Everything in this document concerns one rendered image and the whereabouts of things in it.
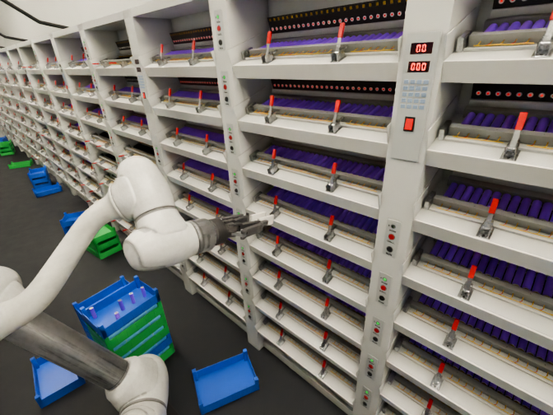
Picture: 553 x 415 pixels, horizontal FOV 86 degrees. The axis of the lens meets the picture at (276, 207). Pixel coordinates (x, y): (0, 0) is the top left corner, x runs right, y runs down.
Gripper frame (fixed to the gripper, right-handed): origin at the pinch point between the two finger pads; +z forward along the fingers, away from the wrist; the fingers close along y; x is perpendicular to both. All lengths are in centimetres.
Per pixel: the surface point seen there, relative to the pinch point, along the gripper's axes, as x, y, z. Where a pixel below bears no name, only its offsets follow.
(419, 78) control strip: 44, 35, 9
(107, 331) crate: -70, -64, -28
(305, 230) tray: -8.2, 2.1, 22.2
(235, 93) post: 37.9, -30.4, 11.5
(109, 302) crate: -70, -85, -20
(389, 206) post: 11.4, 32.9, 16.5
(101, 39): 65, -170, 14
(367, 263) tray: -10.5, 28.3, 21.6
